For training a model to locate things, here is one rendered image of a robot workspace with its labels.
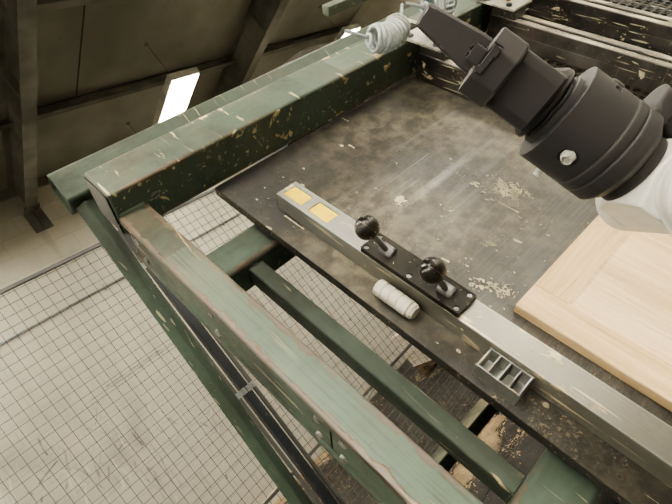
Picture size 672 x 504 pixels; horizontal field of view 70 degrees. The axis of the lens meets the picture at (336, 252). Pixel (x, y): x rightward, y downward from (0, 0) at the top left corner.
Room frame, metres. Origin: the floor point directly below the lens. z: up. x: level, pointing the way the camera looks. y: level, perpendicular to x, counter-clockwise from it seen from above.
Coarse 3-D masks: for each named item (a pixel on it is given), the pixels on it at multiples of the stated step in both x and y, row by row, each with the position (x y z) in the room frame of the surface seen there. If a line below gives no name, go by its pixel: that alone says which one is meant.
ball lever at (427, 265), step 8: (432, 256) 0.65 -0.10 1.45; (424, 264) 0.64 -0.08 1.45; (432, 264) 0.64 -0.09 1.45; (440, 264) 0.64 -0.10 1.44; (424, 272) 0.64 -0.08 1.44; (432, 272) 0.64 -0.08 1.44; (440, 272) 0.64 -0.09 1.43; (424, 280) 0.65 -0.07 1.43; (432, 280) 0.64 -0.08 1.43; (440, 280) 0.65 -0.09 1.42; (440, 288) 0.74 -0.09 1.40; (448, 288) 0.74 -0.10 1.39; (456, 288) 0.74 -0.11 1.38; (448, 296) 0.73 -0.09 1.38
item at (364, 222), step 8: (368, 216) 0.70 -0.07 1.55; (360, 224) 0.70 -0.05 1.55; (368, 224) 0.69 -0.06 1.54; (376, 224) 0.70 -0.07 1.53; (360, 232) 0.70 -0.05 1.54; (368, 232) 0.69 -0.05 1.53; (376, 232) 0.70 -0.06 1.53; (368, 240) 0.71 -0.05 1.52; (376, 240) 0.75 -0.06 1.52; (384, 248) 0.78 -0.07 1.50; (392, 248) 0.79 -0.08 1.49
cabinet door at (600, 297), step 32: (576, 256) 0.83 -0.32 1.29; (608, 256) 0.83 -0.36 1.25; (640, 256) 0.83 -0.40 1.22; (544, 288) 0.79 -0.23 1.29; (576, 288) 0.79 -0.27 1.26; (608, 288) 0.79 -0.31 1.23; (640, 288) 0.79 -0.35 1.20; (544, 320) 0.75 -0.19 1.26; (576, 320) 0.74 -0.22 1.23; (608, 320) 0.75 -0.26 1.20; (640, 320) 0.75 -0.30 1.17; (608, 352) 0.71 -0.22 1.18; (640, 352) 0.71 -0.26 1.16; (640, 384) 0.68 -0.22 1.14
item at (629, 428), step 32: (320, 224) 0.86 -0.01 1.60; (352, 224) 0.86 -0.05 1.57; (352, 256) 0.85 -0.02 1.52; (448, 320) 0.74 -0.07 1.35; (480, 320) 0.72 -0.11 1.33; (512, 352) 0.69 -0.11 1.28; (544, 352) 0.68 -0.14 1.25; (544, 384) 0.67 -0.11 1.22; (576, 384) 0.65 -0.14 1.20; (576, 416) 0.66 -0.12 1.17; (608, 416) 0.62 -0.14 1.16; (640, 416) 0.62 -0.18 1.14; (640, 448) 0.60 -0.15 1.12
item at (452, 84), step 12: (396, 36) 1.23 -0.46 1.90; (420, 36) 1.21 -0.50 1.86; (420, 48) 1.23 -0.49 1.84; (432, 48) 1.17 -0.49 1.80; (420, 60) 1.24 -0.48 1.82; (432, 60) 1.22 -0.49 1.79; (444, 60) 1.20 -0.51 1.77; (420, 72) 1.26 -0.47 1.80; (432, 72) 1.24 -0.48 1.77; (444, 72) 1.21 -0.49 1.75; (456, 72) 1.19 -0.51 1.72; (468, 72) 1.16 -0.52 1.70; (432, 84) 1.26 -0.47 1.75; (444, 84) 1.23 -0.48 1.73; (456, 84) 1.21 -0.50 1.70
